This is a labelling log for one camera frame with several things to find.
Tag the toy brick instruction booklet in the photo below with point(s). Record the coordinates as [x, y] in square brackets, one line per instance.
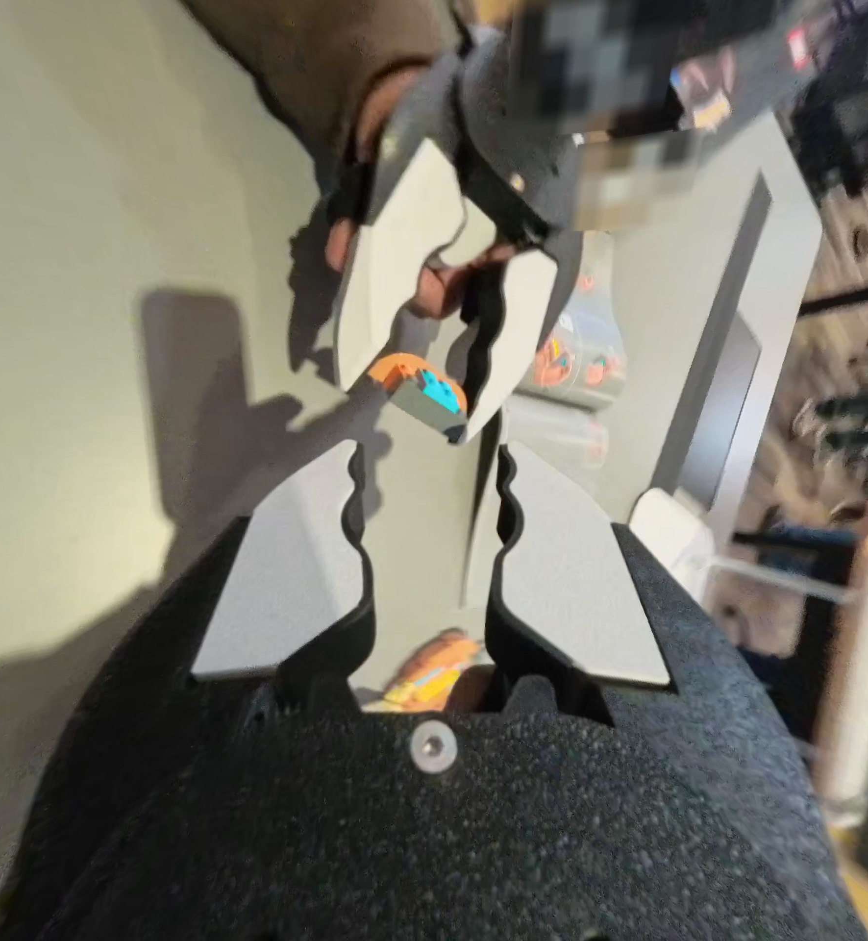
[573, 353]

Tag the grey desk panel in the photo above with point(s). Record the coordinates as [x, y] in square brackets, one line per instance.
[728, 412]

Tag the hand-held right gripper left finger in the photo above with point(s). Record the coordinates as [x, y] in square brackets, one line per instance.
[287, 588]

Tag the orange black teal brick assembly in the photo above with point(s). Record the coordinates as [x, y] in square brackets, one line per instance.
[423, 404]

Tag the person's left forearm brown sleeve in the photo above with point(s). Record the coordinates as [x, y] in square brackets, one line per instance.
[316, 51]

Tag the person's left hand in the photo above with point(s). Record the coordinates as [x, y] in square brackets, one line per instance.
[434, 292]

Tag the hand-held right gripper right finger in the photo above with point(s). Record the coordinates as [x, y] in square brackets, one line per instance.
[581, 588]

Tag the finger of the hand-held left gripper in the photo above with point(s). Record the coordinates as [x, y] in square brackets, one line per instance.
[526, 331]
[389, 279]

